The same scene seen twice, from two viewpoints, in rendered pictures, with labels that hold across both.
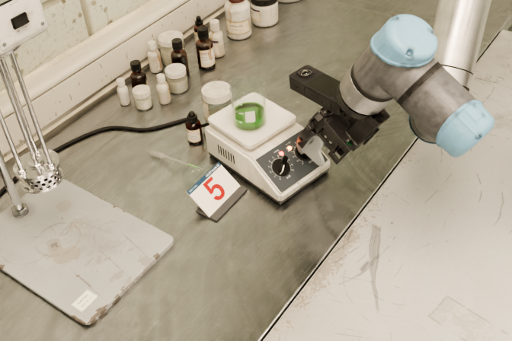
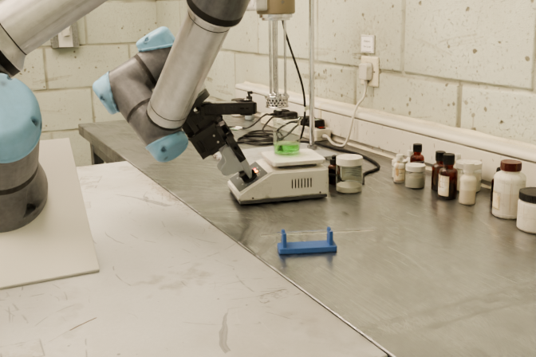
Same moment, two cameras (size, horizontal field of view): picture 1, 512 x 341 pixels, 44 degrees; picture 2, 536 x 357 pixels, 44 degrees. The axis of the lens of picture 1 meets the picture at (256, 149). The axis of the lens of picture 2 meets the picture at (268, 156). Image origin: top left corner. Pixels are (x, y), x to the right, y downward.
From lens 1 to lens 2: 2.04 m
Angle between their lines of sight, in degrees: 101
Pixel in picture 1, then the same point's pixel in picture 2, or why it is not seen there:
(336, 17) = (519, 260)
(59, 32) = (436, 104)
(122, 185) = not seen: hidden behind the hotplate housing
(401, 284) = (119, 201)
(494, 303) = not seen: hidden behind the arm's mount
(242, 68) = (429, 206)
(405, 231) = (150, 210)
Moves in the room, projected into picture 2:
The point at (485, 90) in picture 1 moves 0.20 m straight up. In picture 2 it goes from (254, 284) to (250, 156)
